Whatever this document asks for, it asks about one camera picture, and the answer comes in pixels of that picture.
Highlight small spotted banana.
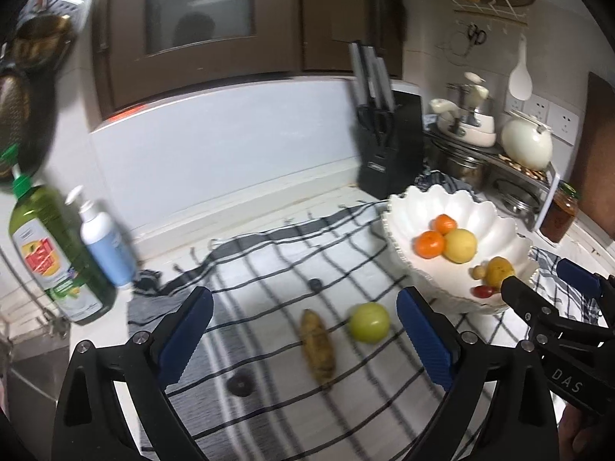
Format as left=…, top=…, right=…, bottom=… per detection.
left=300, top=308, right=336, bottom=387

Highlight white rice spoon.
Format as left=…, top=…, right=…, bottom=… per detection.
left=508, top=33, right=534, bottom=101

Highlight white scalloped bowl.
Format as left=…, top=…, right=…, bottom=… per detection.
left=382, top=184, right=538, bottom=315

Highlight white casserole pot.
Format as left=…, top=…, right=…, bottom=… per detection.
left=501, top=109, right=554, bottom=171

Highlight steel pot with lid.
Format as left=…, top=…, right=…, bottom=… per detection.
left=447, top=81, right=493, bottom=116

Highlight steel pot lid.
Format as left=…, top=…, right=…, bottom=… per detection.
left=492, top=177, right=539, bottom=217

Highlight brass pot with wooden handle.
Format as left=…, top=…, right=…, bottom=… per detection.
left=10, top=12, right=78, bottom=70

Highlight steel shelf rack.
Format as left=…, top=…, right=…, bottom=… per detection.
left=425, top=122, right=560, bottom=234

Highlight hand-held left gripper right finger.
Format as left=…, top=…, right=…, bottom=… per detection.
left=396, top=285, right=560, bottom=461

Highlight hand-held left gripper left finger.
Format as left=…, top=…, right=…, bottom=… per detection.
left=52, top=285, right=214, bottom=461

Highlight orange tangerine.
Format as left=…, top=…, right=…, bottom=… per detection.
left=414, top=230, right=445, bottom=257
left=429, top=214, right=457, bottom=236

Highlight green apple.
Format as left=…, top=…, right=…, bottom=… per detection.
left=348, top=302, right=391, bottom=344

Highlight glass jar of red sauce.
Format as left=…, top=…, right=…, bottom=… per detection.
left=539, top=181, right=581, bottom=243

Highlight steel sink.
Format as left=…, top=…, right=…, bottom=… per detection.
left=0, top=333, right=73, bottom=418

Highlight white wall socket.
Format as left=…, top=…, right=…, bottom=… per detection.
left=548, top=103, right=582, bottom=145
left=504, top=91, right=551, bottom=123

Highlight person's right hand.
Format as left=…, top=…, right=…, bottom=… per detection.
left=560, top=401, right=615, bottom=461

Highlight green dish soap bottle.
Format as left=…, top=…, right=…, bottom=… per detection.
left=0, top=144, right=117, bottom=325

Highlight wooden bead trivet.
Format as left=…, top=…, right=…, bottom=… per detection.
left=497, top=153, right=549, bottom=178

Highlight white blue pump bottle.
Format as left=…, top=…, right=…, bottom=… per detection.
left=65, top=185, right=138, bottom=290

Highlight grey white checked cloth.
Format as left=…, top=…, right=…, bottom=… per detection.
left=126, top=170, right=608, bottom=461

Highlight large yellow lemon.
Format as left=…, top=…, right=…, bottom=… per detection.
left=442, top=228, right=479, bottom=264

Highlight brown glass window door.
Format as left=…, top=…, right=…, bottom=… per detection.
left=93, top=0, right=308, bottom=128

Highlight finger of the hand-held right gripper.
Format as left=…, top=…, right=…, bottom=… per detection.
left=500, top=274, right=561, bottom=328
left=557, top=258, right=615, bottom=301

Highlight brown wooden cutting board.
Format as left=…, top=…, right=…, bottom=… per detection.
left=574, top=71, right=615, bottom=241

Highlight black knife block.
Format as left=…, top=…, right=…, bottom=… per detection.
left=356, top=89, right=426, bottom=193

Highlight grey handled knife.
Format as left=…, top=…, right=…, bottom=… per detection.
left=374, top=55, right=397, bottom=109
left=348, top=41, right=373, bottom=106
left=361, top=44, right=385, bottom=108

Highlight black kitchen scissors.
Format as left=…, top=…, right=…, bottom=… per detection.
left=356, top=103, right=392, bottom=147

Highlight dark purple plum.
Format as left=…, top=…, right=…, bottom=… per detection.
left=227, top=375, right=254, bottom=397

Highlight brown cabinet door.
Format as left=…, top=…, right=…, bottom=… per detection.
left=300, top=0, right=404, bottom=80

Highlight large steel pot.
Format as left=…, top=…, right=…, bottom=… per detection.
left=439, top=151, right=488, bottom=188

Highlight yellow spotted mango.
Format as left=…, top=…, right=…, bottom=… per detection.
left=483, top=257, right=516, bottom=288

